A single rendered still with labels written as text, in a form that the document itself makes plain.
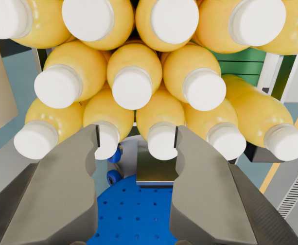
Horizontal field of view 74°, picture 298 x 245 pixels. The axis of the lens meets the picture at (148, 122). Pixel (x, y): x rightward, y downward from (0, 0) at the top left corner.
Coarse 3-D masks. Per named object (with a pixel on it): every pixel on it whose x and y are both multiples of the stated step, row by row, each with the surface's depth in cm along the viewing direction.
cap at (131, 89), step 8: (128, 72) 18; (136, 72) 18; (120, 80) 19; (128, 80) 19; (136, 80) 19; (144, 80) 19; (112, 88) 19; (120, 88) 19; (128, 88) 19; (136, 88) 19; (144, 88) 19; (120, 96) 19; (128, 96) 19; (136, 96) 19; (144, 96) 19; (120, 104) 20; (128, 104) 20; (136, 104) 20; (144, 104) 20
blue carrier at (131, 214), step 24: (120, 192) 38; (144, 192) 38; (168, 192) 39; (120, 216) 34; (144, 216) 34; (168, 216) 34; (96, 240) 30; (120, 240) 30; (144, 240) 30; (168, 240) 30
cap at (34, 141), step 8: (24, 128) 21; (32, 128) 21; (40, 128) 22; (48, 128) 23; (16, 136) 21; (24, 136) 21; (32, 136) 21; (40, 136) 21; (48, 136) 22; (16, 144) 22; (24, 144) 22; (32, 144) 22; (40, 144) 22; (48, 144) 22; (24, 152) 22; (32, 152) 22; (40, 152) 22
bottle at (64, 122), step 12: (36, 108) 24; (48, 108) 24; (60, 108) 25; (72, 108) 26; (84, 108) 29; (36, 120) 23; (48, 120) 24; (60, 120) 24; (72, 120) 26; (60, 132) 25; (72, 132) 26
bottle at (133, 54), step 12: (132, 36) 35; (120, 48) 24; (132, 48) 23; (144, 48) 23; (120, 60) 21; (132, 60) 21; (144, 60) 21; (156, 60) 23; (108, 72) 23; (120, 72) 20; (144, 72) 20; (156, 72) 22; (108, 84) 24; (156, 84) 23
